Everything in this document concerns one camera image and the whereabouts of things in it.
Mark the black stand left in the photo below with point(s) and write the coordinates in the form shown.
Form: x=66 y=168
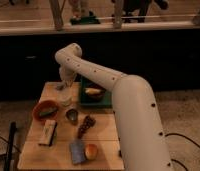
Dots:
x=8 y=156

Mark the wooden block brush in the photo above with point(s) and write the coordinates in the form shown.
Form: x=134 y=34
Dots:
x=47 y=133

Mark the small metal cup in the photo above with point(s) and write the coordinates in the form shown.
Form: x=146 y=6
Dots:
x=72 y=116

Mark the green tray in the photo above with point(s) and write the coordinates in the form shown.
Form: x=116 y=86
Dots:
x=85 y=101

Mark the orange bowl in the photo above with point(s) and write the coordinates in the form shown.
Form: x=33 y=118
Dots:
x=43 y=105

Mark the brown grape bunch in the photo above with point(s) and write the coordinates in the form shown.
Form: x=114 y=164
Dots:
x=87 y=123

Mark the green item in bowl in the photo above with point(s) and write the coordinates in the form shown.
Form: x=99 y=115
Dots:
x=48 y=112

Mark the white paper towel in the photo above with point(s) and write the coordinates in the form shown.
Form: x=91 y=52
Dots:
x=66 y=101

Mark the yellow banana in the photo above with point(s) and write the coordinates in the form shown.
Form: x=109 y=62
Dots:
x=93 y=91

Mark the dark brown bowl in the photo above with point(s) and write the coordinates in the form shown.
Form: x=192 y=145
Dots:
x=97 y=97

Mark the green base plate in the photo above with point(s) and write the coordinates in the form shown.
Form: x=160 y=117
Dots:
x=84 y=20

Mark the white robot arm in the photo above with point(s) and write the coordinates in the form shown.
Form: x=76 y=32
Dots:
x=142 y=140

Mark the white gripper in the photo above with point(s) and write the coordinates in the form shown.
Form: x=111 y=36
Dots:
x=67 y=77

